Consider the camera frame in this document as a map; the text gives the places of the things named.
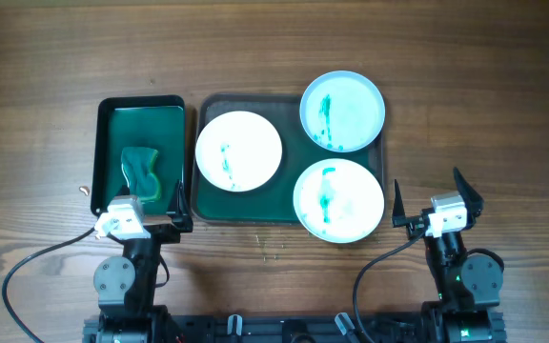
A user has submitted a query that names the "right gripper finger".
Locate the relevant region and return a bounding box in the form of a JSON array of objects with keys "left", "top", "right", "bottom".
[
  {"left": 453, "top": 167, "right": 482, "bottom": 203},
  {"left": 392, "top": 180, "right": 405, "bottom": 218}
]

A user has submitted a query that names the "green yellow sponge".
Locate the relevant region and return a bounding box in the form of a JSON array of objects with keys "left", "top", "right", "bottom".
[{"left": 121, "top": 147, "right": 162, "bottom": 203}]

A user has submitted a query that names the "white plate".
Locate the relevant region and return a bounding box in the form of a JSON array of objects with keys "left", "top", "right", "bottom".
[
  {"left": 293, "top": 158, "right": 385, "bottom": 244},
  {"left": 194, "top": 111, "right": 283, "bottom": 192},
  {"left": 299, "top": 71, "right": 386, "bottom": 152}
]

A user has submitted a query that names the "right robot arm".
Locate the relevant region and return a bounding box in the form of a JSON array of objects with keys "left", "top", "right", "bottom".
[{"left": 392, "top": 169, "right": 507, "bottom": 343}]

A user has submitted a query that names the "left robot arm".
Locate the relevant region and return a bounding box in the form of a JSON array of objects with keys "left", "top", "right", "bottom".
[{"left": 82, "top": 181, "right": 193, "bottom": 343}]

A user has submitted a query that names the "small black water tray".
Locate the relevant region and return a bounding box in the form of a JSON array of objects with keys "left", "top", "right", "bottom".
[{"left": 91, "top": 95, "right": 186, "bottom": 215}]

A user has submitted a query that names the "large dark serving tray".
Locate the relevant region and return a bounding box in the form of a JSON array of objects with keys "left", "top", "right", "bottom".
[{"left": 190, "top": 93, "right": 385, "bottom": 225}]

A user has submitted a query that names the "right black cable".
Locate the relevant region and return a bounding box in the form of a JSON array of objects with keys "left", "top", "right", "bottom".
[{"left": 353, "top": 232, "right": 426, "bottom": 343}]

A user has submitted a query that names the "black cable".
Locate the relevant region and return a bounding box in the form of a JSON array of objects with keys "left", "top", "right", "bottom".
[
  {"left": 353, "top": 232, "right": 426, "bottom": 343},
  {"left": 1, "top": 227, "right": 98, "bottom": 343}
]

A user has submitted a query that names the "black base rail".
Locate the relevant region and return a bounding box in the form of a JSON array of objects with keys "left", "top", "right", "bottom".
[{"left": 82, "top": 313, "right": 507, "bottom": 343}]

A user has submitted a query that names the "left black cable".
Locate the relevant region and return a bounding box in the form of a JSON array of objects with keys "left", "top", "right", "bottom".
[{"left": 1, "top": 227, "right": 98, "bottom": 343}]

